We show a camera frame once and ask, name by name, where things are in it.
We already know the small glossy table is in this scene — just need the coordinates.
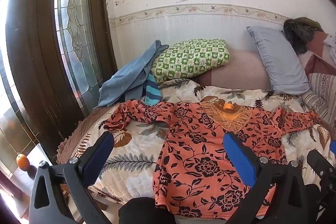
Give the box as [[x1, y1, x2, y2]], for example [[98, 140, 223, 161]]
[[0, 143, 70, 216]]

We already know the orange fruit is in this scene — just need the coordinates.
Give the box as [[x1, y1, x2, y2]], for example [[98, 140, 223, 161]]
[[16, 153, 29, 171]]

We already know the dark furry garment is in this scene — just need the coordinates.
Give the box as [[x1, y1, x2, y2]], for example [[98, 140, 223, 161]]
[[283, 17, 324, 55]]

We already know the teal striped knit garment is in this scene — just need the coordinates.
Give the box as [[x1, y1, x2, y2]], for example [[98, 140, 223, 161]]
[[145, 73, 161, 106]]

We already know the brown lace-edged bed cover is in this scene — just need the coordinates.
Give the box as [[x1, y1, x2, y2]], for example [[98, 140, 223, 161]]
[[56, 103, 120, 205]]

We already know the grey-blue pillow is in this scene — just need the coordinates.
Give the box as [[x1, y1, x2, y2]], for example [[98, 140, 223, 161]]
[[246, 26, 311, 96]]

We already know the wooden door with stained glass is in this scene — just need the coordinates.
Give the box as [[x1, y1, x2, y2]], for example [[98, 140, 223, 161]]
[[5, 0, 118, 161]]

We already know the striped maroon bedding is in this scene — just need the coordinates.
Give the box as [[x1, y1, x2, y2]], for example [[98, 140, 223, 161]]
[[298, 31, 336, 115]]

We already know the blue-grey sweater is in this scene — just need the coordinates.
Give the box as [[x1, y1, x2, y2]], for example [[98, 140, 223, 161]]
[[98, 40, 170, 108]]

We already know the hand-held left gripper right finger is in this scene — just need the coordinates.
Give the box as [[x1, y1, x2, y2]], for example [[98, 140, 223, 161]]
[[223, 131, 309, 224]]

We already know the orange floral shirt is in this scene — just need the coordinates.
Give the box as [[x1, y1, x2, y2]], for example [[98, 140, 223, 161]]
[[103, 99, 321, 221]]

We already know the dark cloth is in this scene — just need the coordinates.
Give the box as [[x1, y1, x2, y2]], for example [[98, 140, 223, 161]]
[[118, 197, 177, 224]]

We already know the cream leaf-print blanket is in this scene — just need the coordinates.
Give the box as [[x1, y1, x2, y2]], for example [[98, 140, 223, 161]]
[[67, 78, 332, 203]]

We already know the pink bed sheet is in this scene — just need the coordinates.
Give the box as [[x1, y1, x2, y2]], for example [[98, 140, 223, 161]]
[[196, 50, 275, 90]]

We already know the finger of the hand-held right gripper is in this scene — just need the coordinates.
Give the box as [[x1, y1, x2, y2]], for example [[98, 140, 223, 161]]
[[307, 140, 336, 214]]

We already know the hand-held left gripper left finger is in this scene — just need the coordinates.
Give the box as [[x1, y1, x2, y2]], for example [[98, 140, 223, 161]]
[[28, 132, 115, 224]]

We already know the green checkered pillow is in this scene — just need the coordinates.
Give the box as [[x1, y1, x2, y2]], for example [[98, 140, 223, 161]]
[[151, 38, 231, 84]]

